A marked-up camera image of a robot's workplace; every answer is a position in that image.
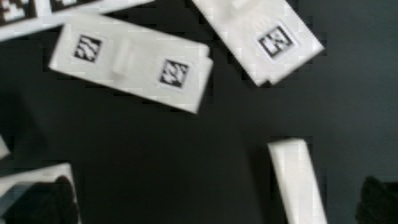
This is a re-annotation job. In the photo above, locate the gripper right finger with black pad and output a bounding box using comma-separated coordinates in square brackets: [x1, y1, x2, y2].
[355, 176, 398, 224]

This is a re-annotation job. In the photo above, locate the white long cabinet block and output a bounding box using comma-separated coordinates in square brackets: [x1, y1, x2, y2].
[0, 135, 10, 159]

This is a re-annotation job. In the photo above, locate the white right fence rail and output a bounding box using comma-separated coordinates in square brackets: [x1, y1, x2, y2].
[268, 138, 328, 224]

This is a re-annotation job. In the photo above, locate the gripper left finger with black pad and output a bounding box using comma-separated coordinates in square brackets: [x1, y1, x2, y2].
[0, 176, 77, 224]

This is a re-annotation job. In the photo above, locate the white cabinet door with knob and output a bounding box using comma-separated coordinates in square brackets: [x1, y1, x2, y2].
[191, 0, 324, 86]

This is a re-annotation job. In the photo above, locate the white base tag sheet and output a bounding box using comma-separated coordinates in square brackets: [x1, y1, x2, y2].
[0, 0, 154, 42]

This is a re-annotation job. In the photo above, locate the white cabinet door panel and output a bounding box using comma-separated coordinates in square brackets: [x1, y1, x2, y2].
[49, 13, 213, 113]

